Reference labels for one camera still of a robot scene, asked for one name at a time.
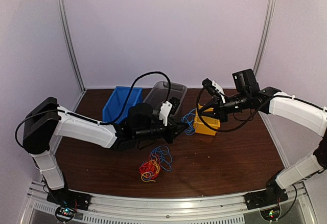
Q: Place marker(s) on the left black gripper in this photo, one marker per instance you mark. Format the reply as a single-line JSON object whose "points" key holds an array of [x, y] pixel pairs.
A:
{"points": [[173, 131]]}

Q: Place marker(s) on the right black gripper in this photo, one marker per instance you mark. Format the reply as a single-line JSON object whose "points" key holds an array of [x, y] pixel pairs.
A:
{"points": [[219, 111]]}

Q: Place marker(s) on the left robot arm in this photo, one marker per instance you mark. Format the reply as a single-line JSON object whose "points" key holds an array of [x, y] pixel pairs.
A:
{"points": [[50, 119]]}

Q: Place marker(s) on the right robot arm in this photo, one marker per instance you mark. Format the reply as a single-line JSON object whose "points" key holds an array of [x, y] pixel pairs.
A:
{"points": [[270, 101]]}

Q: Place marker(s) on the yellow plastic bin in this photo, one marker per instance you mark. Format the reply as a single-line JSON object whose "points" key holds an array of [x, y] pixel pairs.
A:
{"points": [[201, 128]]}

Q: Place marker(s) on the blue plastic bin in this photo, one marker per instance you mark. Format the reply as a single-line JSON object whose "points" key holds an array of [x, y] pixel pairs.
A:
{"points": [[116, 101]]}

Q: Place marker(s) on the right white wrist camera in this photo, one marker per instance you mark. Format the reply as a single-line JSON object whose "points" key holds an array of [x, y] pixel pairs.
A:
{"points": [[214, 89]]}

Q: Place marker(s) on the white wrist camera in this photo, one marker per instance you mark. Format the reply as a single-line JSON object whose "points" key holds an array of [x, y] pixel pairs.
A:
{"points": [[168, 108], [214, 89]]}

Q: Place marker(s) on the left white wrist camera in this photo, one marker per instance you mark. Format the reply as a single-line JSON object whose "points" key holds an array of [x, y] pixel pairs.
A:
{"points": [[168, 108]]}

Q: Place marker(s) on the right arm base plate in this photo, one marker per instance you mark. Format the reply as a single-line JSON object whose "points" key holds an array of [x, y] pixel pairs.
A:
{"points": [[267, 197]]}

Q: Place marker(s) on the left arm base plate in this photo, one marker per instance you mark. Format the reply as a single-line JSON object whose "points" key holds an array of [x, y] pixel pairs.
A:
{"points": [[71, 199]]}

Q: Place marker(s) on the right aluminium frame post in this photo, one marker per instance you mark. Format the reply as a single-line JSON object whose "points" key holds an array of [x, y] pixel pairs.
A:
{"points": [[270, 9]]}

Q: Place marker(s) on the aluminium front rail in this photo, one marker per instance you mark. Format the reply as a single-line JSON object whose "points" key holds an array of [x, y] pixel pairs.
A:
{"points": [[230, 208]]}

